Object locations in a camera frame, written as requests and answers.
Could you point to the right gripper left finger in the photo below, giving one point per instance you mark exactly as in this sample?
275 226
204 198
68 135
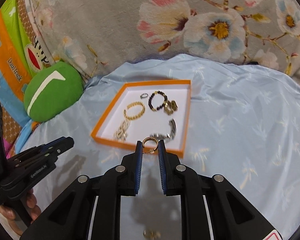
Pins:
89 208

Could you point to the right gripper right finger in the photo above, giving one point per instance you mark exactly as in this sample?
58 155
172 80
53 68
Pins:
211 207

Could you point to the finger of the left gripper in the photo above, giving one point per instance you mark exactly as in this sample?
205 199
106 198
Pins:
69 143
54 146

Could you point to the silver metal watch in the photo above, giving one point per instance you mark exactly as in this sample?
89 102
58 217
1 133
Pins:
166 137

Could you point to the gold hoop earring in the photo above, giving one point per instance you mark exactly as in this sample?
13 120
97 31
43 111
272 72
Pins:
149 145

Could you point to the gold chain bangle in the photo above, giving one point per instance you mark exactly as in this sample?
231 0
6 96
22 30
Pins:
134 110

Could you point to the gold knot earrings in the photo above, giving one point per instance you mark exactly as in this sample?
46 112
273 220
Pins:
170 107

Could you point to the person's left hand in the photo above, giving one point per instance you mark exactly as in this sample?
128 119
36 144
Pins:
32 207

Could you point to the green plush pillow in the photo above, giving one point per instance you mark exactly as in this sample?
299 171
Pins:
51 91

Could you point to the light blue palm-print cloth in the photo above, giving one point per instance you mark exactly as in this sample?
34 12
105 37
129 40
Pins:
244 124

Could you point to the colourful cartoon bedsheet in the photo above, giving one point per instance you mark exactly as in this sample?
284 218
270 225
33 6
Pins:
22 56

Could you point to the orange shallow box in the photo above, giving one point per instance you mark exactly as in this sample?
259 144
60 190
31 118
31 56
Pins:
113 129

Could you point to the grey floral blanket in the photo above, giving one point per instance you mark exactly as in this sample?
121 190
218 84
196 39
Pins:
97 36

